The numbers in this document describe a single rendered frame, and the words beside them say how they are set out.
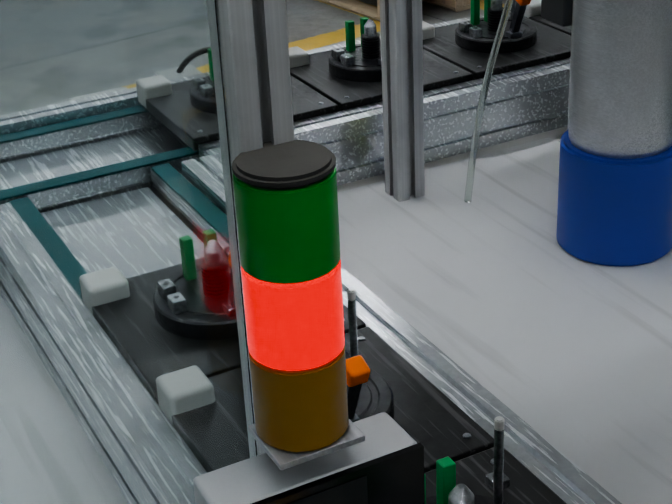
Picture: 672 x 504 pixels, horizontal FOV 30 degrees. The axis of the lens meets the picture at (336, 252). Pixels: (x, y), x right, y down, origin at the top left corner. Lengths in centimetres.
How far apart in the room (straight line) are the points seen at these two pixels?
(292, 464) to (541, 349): 87
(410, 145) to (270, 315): 124
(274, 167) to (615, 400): 88
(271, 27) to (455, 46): 158
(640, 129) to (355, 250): 41
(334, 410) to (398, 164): 120
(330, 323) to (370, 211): 121
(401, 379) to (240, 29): 70
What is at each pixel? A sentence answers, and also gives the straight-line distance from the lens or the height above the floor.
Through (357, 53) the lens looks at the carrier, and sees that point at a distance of 209.
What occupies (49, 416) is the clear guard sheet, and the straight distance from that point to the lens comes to 65.
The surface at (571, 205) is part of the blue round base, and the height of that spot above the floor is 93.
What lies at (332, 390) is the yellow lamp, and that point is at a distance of 64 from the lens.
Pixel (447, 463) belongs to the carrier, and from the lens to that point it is 101.
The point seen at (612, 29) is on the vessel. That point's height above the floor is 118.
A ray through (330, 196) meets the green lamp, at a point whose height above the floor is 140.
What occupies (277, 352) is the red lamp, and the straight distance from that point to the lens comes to 63.
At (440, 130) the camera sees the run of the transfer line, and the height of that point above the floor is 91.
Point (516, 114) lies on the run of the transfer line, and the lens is 206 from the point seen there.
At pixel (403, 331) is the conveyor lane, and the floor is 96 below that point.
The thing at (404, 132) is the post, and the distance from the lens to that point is 182.
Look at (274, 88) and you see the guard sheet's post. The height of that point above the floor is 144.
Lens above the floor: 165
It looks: 27 degrees down
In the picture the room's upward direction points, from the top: 3 degrees counter-clockwise
